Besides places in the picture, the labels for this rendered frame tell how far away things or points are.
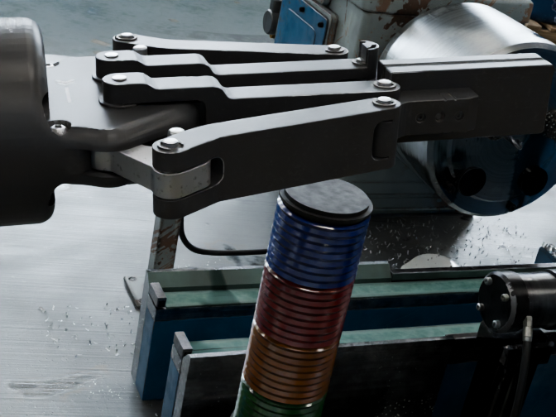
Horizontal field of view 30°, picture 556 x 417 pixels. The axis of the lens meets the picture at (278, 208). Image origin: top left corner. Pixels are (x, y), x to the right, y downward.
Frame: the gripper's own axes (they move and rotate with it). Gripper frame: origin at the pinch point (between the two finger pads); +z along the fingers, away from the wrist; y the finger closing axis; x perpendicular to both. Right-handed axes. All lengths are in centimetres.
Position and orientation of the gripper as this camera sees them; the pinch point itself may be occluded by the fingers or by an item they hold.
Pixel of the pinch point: (462, 97)
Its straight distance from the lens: 42.9
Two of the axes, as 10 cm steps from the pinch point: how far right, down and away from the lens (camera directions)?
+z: 9.7, -0.8, 2.4
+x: -0.4, 8.9, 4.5
